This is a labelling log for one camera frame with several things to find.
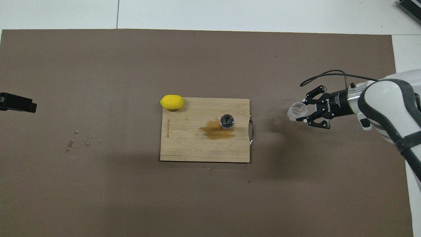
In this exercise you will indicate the brown table mat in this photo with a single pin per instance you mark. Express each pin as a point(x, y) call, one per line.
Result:
point(210, 197)

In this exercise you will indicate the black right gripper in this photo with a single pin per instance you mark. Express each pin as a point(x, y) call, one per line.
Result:
point(335, 103)

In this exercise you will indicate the steel double jigger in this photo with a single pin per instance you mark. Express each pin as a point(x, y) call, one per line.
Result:
point(227, 121)

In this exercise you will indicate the yellow lemon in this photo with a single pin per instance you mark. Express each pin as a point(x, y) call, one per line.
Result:
point(172, 102)

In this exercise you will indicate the grey ribbed device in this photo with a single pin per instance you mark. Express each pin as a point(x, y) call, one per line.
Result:
point(411, 8)

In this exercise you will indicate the wooden cutting board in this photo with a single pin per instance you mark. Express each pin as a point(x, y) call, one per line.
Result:
point(184, 148)

